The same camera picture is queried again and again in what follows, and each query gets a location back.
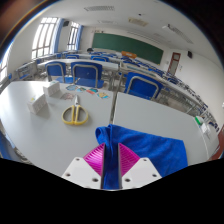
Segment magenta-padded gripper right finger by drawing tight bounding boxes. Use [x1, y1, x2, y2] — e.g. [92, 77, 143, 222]
[117, 142, 163, 190]

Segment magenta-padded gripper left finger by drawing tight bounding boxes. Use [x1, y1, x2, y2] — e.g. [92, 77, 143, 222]
[61, 142, 107, 190]

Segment blue towel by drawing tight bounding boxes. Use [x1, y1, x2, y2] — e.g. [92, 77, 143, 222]
[95, 123, 189, 191]

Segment pinkish picture card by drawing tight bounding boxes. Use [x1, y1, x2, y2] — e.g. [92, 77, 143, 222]
[60, 92, 75, 101]

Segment green and white box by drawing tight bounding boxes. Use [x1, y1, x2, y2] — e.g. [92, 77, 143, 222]
[194, 114, 205, 127]

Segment white carton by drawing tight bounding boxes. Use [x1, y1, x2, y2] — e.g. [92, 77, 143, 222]
[200, 122, 212, 135]

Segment colourful picture card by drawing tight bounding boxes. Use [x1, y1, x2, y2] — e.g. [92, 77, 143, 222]
[76, 85, 89, 94]
[86, 87, 100, 96]
[65, 84, 79, 93]
[96, 91, 111, 100]

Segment blue classroom chair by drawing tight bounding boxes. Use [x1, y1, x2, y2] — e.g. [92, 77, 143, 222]
[44, 61, 70, 83]
[70, 61, 105, 89]
[124, 72, 165, 101]

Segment rows of desks and chairs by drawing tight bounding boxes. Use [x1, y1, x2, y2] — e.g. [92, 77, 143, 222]
[16, 49, 221, 133]

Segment brown door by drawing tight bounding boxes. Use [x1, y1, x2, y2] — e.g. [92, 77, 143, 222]
[166, 52, 182, 76]

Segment green chalkboard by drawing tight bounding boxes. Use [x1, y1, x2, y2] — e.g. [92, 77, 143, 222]
[91, 32, 165, 65]

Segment blue curtain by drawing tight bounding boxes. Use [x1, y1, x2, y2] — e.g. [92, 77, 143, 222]
[75, 24, 85, 51]
[51, 17, 65, 55]

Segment narrow window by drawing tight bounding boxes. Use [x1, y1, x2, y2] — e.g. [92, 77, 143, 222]
[66, 21, 81, 51]

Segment large window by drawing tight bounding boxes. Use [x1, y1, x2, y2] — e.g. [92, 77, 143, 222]
[31, 17, 59, 60]

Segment long ceiling light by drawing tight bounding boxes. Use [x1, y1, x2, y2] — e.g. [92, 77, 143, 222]
[162, 23, 195, 45]

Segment ceiling air conditioner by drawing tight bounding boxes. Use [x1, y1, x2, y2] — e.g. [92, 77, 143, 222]
[128, 17, 150, 28]

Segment ceiling vent grille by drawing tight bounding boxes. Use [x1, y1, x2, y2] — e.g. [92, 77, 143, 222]
[83, 4, 116, 13]

